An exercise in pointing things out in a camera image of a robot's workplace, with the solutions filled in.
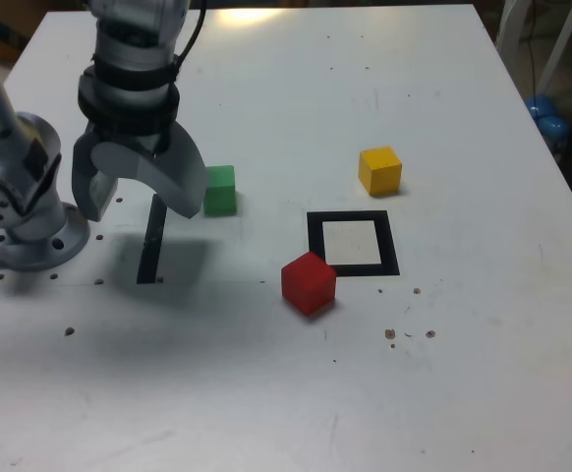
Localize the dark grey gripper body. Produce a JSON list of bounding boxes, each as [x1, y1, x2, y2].
[[96, 127, 174, 154]]

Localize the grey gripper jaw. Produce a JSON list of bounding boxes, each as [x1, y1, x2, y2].
[[72, 125, 120, 223], [90, 122, 209, 220]]

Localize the green cube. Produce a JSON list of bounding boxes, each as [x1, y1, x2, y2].
[[201, 164, 238, 217]]

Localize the red cube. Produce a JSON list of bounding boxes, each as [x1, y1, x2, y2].
[[280, 251, 338, 317]]

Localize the yellow cube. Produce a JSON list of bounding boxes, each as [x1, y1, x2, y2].
[[358, 146, 404, 198]]

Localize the black tape square outline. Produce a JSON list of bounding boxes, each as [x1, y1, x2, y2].
[[306, 209, 401, 278]]

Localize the black tape strip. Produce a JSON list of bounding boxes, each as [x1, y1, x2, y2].
[[136, 193, 169, 285]]

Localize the blue rounded object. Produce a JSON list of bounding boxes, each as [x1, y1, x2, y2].
[[523, 94, 571, 143]]

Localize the white frame legs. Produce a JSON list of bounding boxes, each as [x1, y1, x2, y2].
[[495, 0, 572, 95]]

